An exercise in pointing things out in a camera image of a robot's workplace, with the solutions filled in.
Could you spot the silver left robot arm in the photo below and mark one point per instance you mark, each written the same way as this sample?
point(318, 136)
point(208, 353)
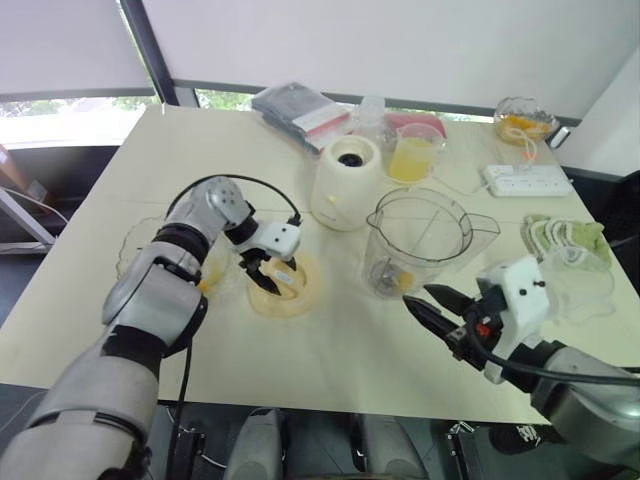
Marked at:
point(145, 295)

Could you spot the black shoe with white print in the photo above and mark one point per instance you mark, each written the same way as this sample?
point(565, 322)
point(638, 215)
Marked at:
point(525, 436)

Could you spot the glass bowl with fruit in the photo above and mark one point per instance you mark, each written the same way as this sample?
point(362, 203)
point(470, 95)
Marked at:
point(525, 125)

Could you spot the clear plastic bottle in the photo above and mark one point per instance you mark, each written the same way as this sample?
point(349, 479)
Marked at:
point(372, 115)

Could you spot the black bag with red label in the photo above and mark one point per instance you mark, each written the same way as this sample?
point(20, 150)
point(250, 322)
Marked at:
point(290, 102)

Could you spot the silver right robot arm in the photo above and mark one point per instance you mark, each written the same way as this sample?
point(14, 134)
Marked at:
point(590, 400)

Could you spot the cream blender base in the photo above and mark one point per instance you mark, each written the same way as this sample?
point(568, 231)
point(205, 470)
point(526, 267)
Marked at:
point(342, 200)

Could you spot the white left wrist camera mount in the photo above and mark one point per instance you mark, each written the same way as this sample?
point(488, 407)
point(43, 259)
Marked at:
point(277, 239)

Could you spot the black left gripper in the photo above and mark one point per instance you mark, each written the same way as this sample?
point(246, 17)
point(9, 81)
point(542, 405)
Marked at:
point(255, 260)

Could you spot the white power strip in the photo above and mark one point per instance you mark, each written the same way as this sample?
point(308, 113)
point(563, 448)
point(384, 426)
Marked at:
point(527, 182)

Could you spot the cream blender lid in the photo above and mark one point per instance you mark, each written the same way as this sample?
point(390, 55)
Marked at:
point(300, 295)

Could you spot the green white cloth stack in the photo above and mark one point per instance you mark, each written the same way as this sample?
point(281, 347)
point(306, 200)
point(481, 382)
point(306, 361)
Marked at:
point(585, 232)

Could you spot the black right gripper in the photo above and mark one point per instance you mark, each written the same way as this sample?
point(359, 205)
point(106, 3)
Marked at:
point(475, 330)

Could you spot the small black device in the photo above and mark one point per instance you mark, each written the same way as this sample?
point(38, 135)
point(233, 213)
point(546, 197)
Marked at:
point(561, 136)

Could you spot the clear blender jar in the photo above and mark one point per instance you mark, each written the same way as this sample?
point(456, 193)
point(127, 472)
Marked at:
point(425, 240)

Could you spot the measuring cup with yellow juice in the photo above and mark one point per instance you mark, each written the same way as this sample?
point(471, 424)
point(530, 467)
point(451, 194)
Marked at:
point(410, 162)

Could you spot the wavy clear glass bowl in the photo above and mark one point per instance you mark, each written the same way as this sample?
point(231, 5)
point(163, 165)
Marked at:
point(135, 240)

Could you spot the black window frame pillar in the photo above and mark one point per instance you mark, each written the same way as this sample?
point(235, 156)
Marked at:
point(152, 55)

